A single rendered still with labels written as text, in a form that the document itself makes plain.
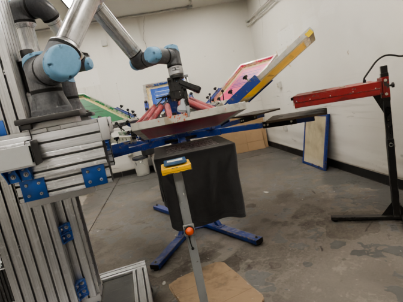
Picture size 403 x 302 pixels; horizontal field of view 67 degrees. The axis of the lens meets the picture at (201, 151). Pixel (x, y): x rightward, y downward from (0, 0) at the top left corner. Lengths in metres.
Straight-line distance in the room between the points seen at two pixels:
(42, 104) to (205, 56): 5.30
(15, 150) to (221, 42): 5.63
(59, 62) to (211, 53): 5.39
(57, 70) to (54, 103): 0.16
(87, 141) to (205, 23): 5.46
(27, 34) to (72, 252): 1.15
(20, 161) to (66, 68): 0.35
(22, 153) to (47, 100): 0.23
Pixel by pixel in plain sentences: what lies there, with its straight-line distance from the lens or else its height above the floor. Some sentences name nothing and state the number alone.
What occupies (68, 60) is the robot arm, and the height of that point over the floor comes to 1.42.
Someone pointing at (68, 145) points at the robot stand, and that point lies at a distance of 1.27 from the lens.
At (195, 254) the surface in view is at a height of 0.52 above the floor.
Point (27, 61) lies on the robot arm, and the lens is 1.32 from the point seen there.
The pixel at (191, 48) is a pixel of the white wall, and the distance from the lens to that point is 6.37.
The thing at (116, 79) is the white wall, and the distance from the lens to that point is 6.30.
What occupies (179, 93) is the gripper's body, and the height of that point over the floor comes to 1.26.
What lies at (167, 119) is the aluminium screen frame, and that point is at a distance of 1.50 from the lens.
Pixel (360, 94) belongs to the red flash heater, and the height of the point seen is 1.04.
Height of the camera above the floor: 1.20
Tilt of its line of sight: 9 degrees down
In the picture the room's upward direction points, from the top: 11 degrees counter-clockwise
